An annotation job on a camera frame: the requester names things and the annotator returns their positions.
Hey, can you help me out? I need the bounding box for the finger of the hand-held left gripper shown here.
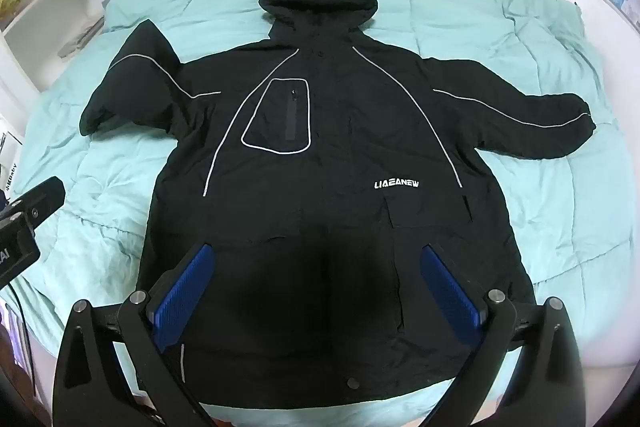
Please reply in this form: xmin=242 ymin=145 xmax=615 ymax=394
xmin=9 ymin=176 xmax=67 ymax=228

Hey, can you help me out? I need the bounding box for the white labelled box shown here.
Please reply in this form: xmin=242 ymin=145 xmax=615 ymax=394
xmin=0 ymin=114 xmax=22 ymax=194

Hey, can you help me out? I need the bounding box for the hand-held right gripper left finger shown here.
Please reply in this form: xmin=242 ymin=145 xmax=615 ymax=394
xmin=52 ymin=243 xmax=217 ymax=427

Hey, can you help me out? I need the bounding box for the black cable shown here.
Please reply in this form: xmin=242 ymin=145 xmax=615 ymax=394
xmin=1 ymin=281 xmax=33 ymax=360

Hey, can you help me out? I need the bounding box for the teal quilted blanket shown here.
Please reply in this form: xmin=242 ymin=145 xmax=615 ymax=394
xmin=10 ymin=0 xmax=631 ymax=427

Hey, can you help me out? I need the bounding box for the white shelf unit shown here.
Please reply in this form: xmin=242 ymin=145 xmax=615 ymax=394
xmin=0 ymin=0 xmax=110 ymax=95

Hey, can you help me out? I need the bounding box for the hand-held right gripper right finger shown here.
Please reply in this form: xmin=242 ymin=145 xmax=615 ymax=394
xmin=421 ymin=244 xmax=587 ymax=427

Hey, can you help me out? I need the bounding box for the black hooded jacket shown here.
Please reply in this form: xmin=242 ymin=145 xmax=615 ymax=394
xmin=80 ymin=0 xmax=597 ymax=390

